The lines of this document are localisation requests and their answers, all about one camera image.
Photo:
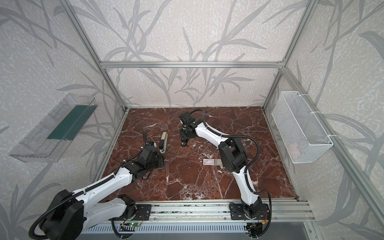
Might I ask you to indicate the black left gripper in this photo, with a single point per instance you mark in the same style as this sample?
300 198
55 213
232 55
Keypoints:
153 147

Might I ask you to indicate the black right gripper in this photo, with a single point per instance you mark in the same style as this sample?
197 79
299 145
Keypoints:
184 137

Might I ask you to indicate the white red staple box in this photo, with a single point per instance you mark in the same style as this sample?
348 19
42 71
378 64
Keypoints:
212 162

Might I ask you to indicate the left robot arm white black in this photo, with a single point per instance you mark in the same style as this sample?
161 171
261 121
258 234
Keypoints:
71 213

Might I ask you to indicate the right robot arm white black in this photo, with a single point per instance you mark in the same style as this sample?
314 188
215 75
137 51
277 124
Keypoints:
233 156

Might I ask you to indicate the aluminium rear cross bar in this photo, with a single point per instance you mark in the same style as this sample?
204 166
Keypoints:
157 65

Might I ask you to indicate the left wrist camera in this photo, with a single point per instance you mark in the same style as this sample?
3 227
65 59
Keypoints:
151 143

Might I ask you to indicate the clear plastic wall bin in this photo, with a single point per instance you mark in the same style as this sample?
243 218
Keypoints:
47 142

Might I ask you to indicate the white wire mesh basket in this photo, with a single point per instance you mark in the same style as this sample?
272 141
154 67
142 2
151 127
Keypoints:
303 135

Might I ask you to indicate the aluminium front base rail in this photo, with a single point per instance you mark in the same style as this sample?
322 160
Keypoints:
217 211

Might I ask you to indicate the aluminium frame post left rear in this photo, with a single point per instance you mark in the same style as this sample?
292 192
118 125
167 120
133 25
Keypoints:
70 12

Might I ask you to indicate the aluminium frame post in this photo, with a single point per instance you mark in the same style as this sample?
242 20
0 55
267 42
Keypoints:
307 15
70 12

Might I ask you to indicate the aluminium frame post right rear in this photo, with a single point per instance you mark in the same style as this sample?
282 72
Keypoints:
307 15

